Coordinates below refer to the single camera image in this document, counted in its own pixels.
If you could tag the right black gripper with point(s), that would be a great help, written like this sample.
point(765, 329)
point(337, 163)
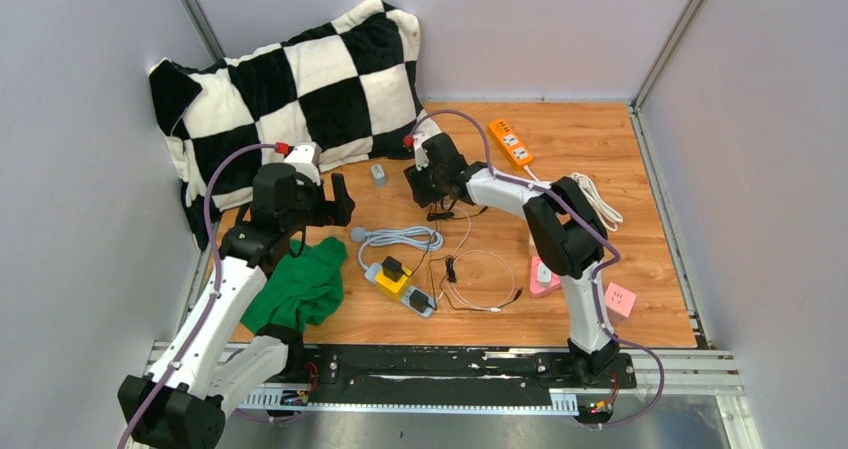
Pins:
point(416, 179)

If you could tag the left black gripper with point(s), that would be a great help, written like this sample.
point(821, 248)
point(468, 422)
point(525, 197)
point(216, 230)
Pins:
point(332, 212)

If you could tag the black tp-link power adapter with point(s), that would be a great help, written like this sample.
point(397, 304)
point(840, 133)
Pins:
point(395, 271)

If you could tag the yellow cube socket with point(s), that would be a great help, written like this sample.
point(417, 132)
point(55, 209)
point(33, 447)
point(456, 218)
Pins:
point(394, 289)

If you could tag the black adapter with thin cable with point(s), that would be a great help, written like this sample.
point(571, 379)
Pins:
point(420, 300)

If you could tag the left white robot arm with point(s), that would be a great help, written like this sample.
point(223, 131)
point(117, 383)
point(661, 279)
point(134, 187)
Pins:
point(186, 397)

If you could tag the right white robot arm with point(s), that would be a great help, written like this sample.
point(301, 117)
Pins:
point(564, 228)

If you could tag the grey blue small charger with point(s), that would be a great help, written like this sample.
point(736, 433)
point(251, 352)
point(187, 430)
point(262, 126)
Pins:
point(379, 175)

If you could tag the light blue power strip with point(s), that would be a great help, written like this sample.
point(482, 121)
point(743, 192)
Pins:
point(370, 274)

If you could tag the green cloth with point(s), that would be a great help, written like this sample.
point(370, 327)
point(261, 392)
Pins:
point(303, 290)

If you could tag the orange power strip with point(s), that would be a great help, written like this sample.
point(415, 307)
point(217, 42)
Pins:
point(511, 146)

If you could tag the black white checkered pillow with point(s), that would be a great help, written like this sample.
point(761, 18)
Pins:
point(347, 86)

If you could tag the white cube charger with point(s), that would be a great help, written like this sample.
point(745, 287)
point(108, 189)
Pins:
point(543, 276)

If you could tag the pink power strip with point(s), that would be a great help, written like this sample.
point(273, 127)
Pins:
point(537, 291)

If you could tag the pink cube socket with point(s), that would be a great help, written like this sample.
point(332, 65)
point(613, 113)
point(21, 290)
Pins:
point(619, 302)

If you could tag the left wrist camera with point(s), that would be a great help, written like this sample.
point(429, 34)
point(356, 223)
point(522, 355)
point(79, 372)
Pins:
point(304, 157)

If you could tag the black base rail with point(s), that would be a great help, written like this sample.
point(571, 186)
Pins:
point(445, 380)

